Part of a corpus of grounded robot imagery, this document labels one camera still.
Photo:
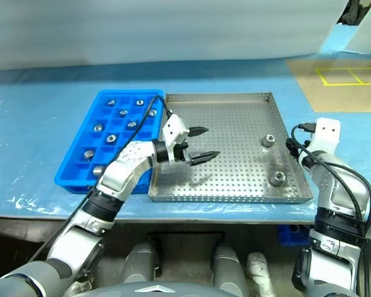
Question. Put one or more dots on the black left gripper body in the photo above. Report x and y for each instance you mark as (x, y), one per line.
(184, 153)

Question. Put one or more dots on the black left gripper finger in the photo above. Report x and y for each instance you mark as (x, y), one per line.
(204, 157)
(198, 132)

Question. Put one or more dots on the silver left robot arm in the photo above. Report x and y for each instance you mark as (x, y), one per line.
(123, 173)

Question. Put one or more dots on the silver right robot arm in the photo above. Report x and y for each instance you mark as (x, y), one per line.
(330, 185)

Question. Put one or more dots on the blue compartment tray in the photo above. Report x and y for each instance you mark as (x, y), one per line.
(71, 176)

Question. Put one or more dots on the perforated metal tray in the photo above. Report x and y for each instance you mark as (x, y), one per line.
(228, 148)

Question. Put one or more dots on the metal nut upper right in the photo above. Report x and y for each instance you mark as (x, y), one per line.
(268, 140)

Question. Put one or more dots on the metal nut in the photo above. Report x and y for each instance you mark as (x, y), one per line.
(277, 178)
(268, 140)

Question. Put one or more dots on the metal nut lower right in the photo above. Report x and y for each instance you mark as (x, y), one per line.
(277, 178)

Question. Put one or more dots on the grey rounded shape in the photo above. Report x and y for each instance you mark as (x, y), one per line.
(228, 266)
(140, 263)

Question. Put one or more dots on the blue crate under table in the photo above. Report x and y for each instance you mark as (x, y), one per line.
(286, 235)

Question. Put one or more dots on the brown cardboard mat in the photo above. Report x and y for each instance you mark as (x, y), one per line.
(306, 92)

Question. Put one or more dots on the large white backdrop board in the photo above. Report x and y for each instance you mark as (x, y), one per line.
(142, 31)

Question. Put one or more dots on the white rounded shape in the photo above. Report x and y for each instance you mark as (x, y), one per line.
(259, 272)

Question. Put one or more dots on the grey robot torso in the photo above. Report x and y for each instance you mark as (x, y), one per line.
(157, 290)

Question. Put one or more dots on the yellow tape grid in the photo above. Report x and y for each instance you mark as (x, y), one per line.
(346, 83)

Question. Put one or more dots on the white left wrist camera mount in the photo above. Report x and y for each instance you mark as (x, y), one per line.
(174, 127)

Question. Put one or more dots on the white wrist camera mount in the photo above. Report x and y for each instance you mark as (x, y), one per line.
(327, 133)
(174, 127)

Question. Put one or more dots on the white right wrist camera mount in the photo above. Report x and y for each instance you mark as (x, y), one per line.
(327, 133)

